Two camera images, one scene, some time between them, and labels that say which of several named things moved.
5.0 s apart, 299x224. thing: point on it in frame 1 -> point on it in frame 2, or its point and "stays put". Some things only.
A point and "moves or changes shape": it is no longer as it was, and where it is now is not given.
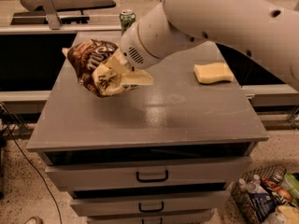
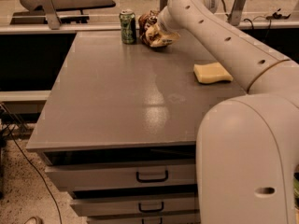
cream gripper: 135,47 -> 163,26
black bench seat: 70,5 stays put
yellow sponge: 213,73 stays put
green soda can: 126,19 stays put
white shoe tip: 34,220 stays put
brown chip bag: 84,56 moves or changes shape
